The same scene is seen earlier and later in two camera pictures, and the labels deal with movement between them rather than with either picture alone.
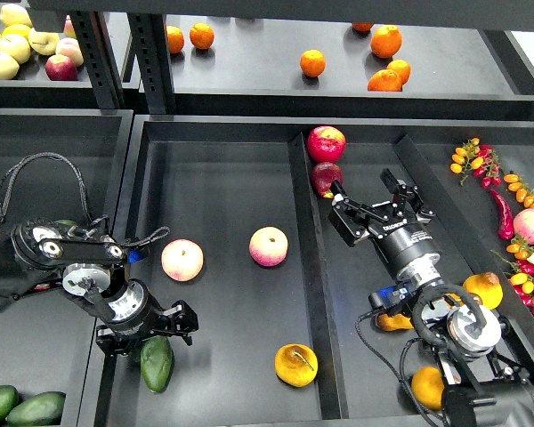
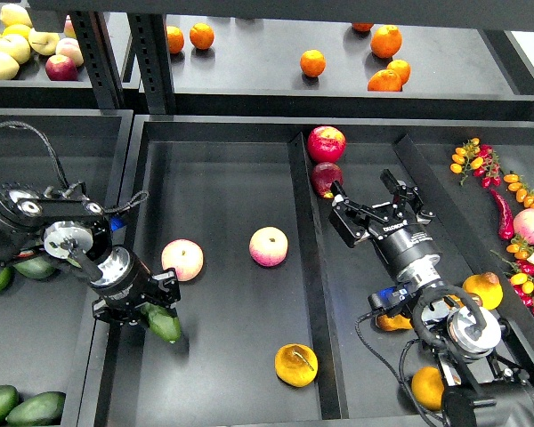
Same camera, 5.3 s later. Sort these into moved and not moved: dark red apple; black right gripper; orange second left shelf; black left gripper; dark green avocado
Moved: dark green avocado; black left gripper
Not moved: black right gripper; dark red apple; orange second left shelf
